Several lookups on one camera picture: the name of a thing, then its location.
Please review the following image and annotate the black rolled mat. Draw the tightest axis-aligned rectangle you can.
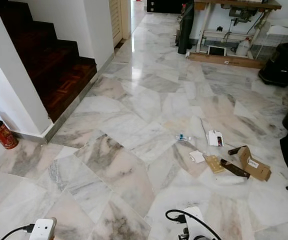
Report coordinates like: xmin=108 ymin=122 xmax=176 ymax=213
xmin=177 ymin=2 xmax=195 ymax=55

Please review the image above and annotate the white paper piece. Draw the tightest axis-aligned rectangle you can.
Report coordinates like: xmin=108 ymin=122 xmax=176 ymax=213
xmin=189 ymin=150 xmax=206 ymax=164

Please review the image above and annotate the red lidded tin can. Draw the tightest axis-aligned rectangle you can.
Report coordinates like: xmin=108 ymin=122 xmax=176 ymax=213
xmin=0 ymin=114 xmax=19 ymax=150

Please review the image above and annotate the brown cardboard box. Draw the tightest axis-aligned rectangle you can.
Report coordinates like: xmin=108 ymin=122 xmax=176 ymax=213
xmin=237 ymin=145 xmax=272 ymax=182

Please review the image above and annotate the white wire basket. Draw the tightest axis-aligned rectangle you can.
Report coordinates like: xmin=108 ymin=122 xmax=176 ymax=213
xmin=254 ymin=19 xmax=288 ymax=48

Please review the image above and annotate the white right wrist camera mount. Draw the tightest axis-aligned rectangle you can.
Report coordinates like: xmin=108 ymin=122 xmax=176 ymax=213
xmin=182 ymin=206 xmax=211 ymax=240

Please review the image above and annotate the tan cardboard piece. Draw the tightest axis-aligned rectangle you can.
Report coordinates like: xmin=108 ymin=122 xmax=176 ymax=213
xmin=205 ymin=155 xmax=227 ymax=174

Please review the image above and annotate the white card package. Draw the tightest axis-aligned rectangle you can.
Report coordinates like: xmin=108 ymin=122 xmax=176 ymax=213
xmin=207 ymin=129 xmax=225 ymax=147

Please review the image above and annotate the light wooden door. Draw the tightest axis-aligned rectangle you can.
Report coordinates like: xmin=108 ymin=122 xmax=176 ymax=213
xmin=108 ymin=0 xmax=132 ymax=47

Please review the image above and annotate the small white framed tablet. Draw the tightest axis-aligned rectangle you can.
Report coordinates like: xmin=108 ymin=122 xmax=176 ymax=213
xmin=207 ymin=45 xmax=227 ymax=57

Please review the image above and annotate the white plastic jug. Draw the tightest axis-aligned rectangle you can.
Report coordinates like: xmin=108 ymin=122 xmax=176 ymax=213
xmin=235 ymin=37 xmax=253 ymax=57

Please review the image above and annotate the long dark brown box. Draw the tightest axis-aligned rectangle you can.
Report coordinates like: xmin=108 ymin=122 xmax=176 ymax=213
xmin=220 ymin=158 xmax=251 ymax=179

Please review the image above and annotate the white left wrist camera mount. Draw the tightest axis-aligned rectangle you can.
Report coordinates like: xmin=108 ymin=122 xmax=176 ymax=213
xmin=29 ymin=218 xmax=57 ymax=240

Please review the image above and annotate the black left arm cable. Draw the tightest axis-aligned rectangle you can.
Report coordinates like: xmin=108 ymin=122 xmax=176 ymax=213
xmin=0 ymin=223 xmax=36 ymax=240

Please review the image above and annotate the wooden top sewing table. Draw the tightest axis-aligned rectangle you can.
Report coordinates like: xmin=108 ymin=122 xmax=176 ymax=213
xmin=194 ymin=0 xmax=282 ymax=60

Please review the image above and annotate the short dark brown stick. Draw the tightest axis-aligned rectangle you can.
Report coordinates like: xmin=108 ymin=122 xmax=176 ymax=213
xmin=228 ymin=145 xmax=248 ymax=156

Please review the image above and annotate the white plastic tube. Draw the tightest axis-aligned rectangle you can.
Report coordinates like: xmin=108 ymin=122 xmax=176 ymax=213
xmin=214 ymin=174 xmax=250 ymax=186

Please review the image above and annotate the black bag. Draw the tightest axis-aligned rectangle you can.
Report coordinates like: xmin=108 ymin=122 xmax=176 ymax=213
xmin=258 ymin=42 xmax=288 ymax=87

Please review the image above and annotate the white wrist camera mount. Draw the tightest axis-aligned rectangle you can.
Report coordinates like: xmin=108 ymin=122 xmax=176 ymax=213
xmin=29 ymin=218 xmax=57 ymax=240
xmin=182 ymin=206 xmax=211 ymax=240

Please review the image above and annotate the long flat cardboard box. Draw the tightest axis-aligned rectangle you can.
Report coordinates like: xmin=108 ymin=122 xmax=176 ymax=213
xmin=187 ymin=52 xmax=266 ymax=69

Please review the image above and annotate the black low cabinet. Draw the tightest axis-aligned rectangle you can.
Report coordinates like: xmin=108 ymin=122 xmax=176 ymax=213
xmin=146 ymin=0 xmax=187 ymax=14

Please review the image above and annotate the small clear plastic bottle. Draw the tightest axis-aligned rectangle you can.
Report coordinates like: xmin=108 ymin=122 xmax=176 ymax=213
xmin=175 ymin=133 xmax=193 ymax=142

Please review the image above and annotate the dark wooden staircase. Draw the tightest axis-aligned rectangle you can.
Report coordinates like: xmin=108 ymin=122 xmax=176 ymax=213
xmin=0 ymin=0 xmax=99 ymax=123

